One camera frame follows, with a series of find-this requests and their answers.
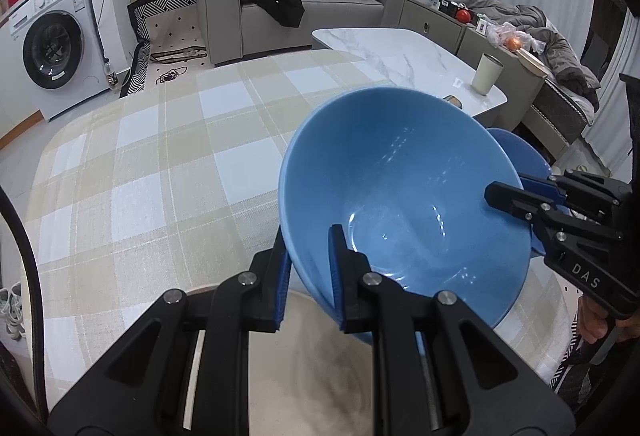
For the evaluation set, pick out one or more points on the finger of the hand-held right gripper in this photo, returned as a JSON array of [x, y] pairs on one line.
[[515, 203], [537, 185]]

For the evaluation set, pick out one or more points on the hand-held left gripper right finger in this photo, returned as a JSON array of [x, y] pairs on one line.
[[336, 281]]

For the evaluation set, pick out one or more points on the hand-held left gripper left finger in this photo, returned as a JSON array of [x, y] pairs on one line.
[[280, 286]]

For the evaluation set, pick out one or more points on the small blue bowl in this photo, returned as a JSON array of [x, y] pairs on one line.
[[520, 151]]

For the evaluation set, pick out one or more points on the large cream plate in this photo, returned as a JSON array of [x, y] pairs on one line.
[[300, 376]]

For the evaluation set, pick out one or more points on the large blue bowl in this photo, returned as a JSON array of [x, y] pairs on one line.
[[400, 176]]

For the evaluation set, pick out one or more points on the person's right hand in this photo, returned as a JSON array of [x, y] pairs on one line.
[[595, 321]]

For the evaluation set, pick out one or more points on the striped dark cloth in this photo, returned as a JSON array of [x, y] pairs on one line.
[[567, 366]]

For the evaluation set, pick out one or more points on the cream cup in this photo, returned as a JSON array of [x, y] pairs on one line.
[[486, 76]]

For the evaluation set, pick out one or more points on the grey blanket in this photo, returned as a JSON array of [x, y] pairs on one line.
[[560, 51]]

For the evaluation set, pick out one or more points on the orange fruit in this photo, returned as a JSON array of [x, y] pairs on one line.
[[513, 44]]

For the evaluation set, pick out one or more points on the clear plastic bag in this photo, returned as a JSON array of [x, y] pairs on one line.
[[532, 41]]

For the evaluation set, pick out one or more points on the red round object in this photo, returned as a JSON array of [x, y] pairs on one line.
[[464, 15]]

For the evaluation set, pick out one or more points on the white marble coffee table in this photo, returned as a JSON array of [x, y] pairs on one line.
[[400, 51]]

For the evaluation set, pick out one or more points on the grey storage cabinet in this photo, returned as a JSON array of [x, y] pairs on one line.
[[430, 26]]

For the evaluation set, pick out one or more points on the black white patterned mat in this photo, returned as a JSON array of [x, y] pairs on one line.
[[137, 66]]

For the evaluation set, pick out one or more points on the white green sneaker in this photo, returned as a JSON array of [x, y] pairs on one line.
[[15, 326], [10, 298]]

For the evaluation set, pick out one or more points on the white washing machine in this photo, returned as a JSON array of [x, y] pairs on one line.
[[75, 41]]

